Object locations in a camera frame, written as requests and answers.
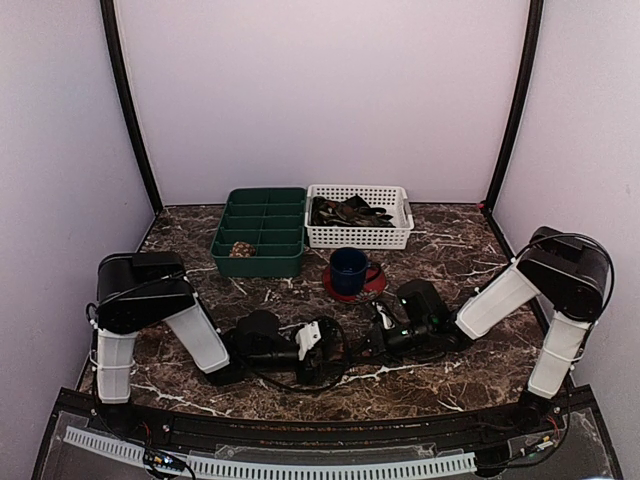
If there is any rolled brown tie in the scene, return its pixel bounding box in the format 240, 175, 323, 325
229, 241, 257, 258

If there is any left black frame post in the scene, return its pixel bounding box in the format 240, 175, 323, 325
99, 0, 164, 215

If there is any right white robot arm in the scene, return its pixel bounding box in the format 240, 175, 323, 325
361, 227, 615, 434

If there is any blue enamel mug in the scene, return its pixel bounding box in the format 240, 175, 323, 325
329, 247, 382, 296

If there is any green compartment tray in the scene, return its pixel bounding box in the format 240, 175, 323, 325
210, 187, 306, 278

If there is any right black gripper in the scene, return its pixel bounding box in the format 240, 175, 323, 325
349, 318, 433, 365

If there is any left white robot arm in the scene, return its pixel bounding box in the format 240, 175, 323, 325
85, 252, 350, 436

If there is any white plastic basket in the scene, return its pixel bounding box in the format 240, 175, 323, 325
305, 184, 414, 250

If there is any camouflage ties pile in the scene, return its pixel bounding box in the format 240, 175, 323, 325
309, 195, 394, 228

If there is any red floral saucer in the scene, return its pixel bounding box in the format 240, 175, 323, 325
322, 266, 387, 304

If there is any right black frame post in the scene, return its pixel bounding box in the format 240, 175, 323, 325
484, 0, 544, 211

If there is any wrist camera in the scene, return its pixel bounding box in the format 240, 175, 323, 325
372, 279, 451, 334
234, 309, 349, 364

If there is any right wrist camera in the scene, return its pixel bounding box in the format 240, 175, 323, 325
372, 279, 451, 334

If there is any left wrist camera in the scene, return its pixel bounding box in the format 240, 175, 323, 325
234, 309, 349, 364

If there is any black front rail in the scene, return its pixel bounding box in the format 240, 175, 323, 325
119, 402, 526, 451

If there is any black frame post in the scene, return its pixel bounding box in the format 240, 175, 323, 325
99, 0, 164, 215
484, 0, 544, 211

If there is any white cable duct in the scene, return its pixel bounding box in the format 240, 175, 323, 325
62, 426, 477, 479

